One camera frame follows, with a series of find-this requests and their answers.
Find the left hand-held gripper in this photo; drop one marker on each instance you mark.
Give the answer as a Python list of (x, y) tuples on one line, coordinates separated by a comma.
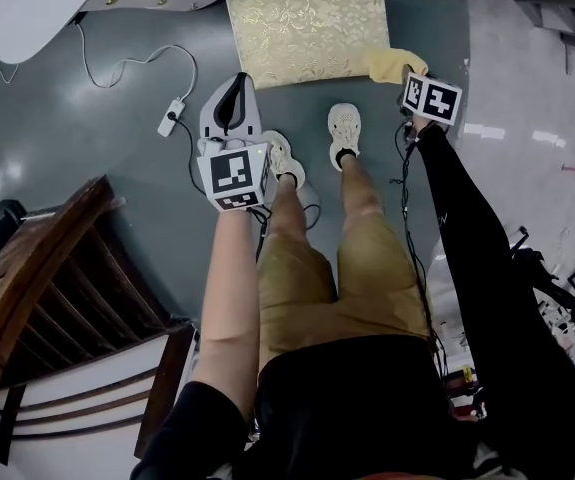
[(232, 175)]

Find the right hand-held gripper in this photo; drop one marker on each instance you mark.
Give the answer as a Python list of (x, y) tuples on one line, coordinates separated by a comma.
[(432, 99)]

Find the yellow cloth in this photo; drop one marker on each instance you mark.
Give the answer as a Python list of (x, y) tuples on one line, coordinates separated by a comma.
[(391, 65)]

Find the gold floral cushioned seat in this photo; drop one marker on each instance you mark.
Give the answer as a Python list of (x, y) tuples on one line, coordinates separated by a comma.
[(307, 28)]

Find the person's right forearm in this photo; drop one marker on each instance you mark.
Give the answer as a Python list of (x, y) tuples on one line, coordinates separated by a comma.
[(459, 223)]

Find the person's left forearm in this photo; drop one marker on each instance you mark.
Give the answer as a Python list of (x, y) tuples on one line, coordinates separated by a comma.
[(229, 293)]

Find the white power strip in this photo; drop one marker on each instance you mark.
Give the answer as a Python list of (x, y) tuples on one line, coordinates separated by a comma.
[(172, 117)]

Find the white floor tape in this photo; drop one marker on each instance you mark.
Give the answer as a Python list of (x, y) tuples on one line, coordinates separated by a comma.
[(484, 131)]

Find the person's cream left shoe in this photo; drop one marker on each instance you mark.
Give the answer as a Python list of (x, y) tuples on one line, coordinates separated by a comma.
[(283, 158)]

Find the person's cream shoe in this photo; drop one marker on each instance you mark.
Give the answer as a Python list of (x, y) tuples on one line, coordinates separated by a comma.
[(283, 158), (344, 130)]

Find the person's cream right shoe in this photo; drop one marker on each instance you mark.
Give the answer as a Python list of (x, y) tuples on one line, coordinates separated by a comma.
[(344, 130)]

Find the person's right leg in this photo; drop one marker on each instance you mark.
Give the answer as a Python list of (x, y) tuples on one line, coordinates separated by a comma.
[(359, 193)]

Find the person's leg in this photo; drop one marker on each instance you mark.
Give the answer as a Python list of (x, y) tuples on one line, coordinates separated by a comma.
[(359, 193), (287, 223)]

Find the person's left leg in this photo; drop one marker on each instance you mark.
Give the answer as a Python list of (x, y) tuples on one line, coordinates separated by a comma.
[(287, 223)]

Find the person's tan shorts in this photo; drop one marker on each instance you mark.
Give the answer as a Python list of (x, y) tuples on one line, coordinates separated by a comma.
[(327, 293)]

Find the black tripod stand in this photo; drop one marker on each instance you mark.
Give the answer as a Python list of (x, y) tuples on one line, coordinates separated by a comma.
[(547, 278)]

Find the white oval tabletop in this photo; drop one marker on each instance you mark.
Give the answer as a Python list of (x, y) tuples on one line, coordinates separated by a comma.
[(32, 13)]

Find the dark wooden slatted chair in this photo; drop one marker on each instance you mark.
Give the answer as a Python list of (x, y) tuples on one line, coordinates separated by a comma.
[(57, 288)]

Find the person's black shirt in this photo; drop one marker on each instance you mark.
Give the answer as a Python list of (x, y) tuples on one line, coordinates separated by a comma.
[(347, 408)]

